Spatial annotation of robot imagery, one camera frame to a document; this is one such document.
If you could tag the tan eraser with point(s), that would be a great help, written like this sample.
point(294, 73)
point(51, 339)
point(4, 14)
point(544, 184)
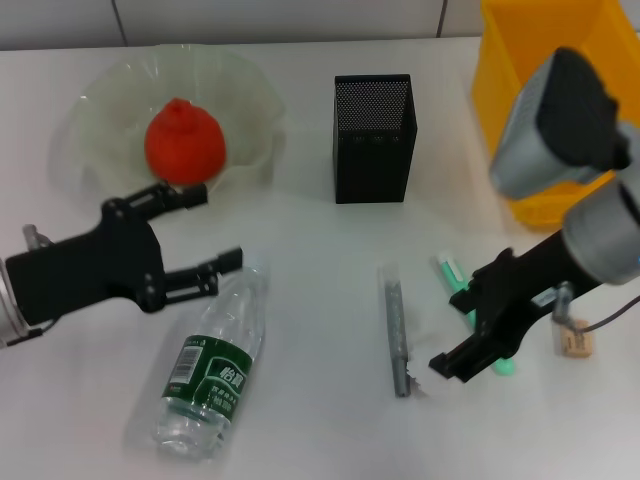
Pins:
point(576, 341)

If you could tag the clear green-label water bottle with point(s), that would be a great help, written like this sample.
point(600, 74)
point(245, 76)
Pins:
point(215, 360)

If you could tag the grey pen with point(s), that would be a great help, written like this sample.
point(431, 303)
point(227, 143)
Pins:
point(396, 330)

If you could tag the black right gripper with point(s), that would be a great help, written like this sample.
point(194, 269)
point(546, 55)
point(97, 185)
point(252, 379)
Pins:
point(520, 290)

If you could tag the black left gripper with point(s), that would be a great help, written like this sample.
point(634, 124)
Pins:
point(90, 272)

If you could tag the black mesh pen holder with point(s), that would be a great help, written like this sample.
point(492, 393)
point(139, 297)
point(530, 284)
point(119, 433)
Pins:
point(372, 155)

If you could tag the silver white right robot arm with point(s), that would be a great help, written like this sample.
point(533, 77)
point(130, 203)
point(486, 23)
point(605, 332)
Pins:
point(550, 130)

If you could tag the orange fruit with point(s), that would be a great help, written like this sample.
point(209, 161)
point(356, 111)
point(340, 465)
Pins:
point(185, 145)

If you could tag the pale green glass fruit plate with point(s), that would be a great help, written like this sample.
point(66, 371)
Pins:
point(120, 100)

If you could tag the mint green pen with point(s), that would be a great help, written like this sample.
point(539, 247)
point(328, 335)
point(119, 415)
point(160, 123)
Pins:
point(450, 272)

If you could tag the yellow plastic bin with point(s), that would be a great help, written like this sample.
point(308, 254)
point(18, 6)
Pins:
point(500, 55)

